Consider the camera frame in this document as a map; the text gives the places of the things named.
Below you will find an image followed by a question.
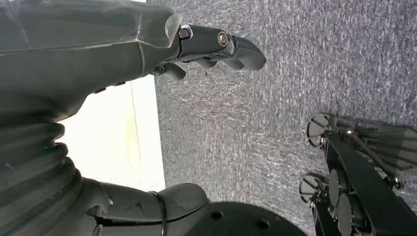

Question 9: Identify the pale flat panel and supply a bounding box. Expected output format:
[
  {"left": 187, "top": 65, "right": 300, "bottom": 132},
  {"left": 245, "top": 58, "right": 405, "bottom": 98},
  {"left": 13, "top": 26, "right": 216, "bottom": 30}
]
[{"left": 57, "top": 0, "right": 166, "bottom": 193}]

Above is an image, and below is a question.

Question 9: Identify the black robot leg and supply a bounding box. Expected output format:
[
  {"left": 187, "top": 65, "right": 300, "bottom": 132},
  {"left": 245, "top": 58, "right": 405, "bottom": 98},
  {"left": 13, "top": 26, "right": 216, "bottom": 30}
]
[{"left": 184, "top": 132, "right": 417, "bottom": 236}]

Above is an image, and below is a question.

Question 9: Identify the black robot foot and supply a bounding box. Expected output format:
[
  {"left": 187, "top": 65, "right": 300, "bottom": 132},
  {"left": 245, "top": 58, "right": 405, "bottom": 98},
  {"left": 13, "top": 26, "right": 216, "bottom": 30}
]
[{"left": 299, "top": 113, "right": 417, "bottom": 204}]

